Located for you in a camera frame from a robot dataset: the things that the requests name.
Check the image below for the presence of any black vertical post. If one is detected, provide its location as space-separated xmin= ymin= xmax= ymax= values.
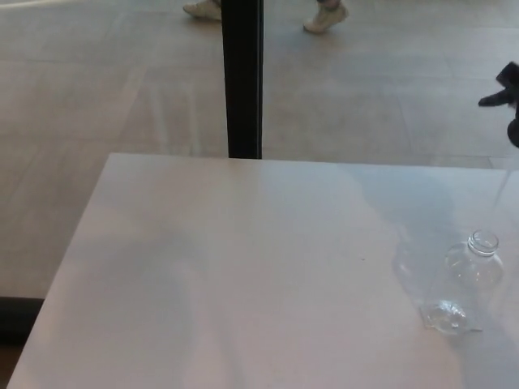
xmin=221 ymin=0 xmax=265 ymax=159

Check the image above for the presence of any black trigger sprayer lid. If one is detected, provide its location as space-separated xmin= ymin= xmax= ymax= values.
xmin=477 ymin=61 xmax=519 ymax=192

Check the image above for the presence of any white sneaker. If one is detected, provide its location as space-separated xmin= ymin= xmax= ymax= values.
xmin=302 ymin=0 xmax=350 ymax=33
xmin=182 ymin=0 xmax=223 ymax=20

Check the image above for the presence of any clear plastic spray bottle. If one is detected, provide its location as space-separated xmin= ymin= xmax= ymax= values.
xmin=419 ymin=229 xmax=505 ymax=336

